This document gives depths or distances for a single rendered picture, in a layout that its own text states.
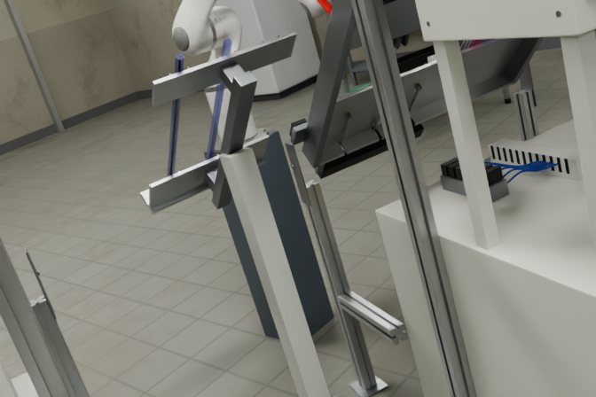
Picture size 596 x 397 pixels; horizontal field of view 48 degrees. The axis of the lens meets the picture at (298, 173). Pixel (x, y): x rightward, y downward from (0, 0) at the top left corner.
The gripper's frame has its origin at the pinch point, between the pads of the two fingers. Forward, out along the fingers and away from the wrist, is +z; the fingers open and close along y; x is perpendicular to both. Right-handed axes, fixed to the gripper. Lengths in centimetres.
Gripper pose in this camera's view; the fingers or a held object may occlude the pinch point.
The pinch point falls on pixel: (397, 37)
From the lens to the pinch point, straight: 158.9
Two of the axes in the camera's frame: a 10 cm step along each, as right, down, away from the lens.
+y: 8.6, -3.6, 3.4
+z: 5.0, 6.8, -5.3
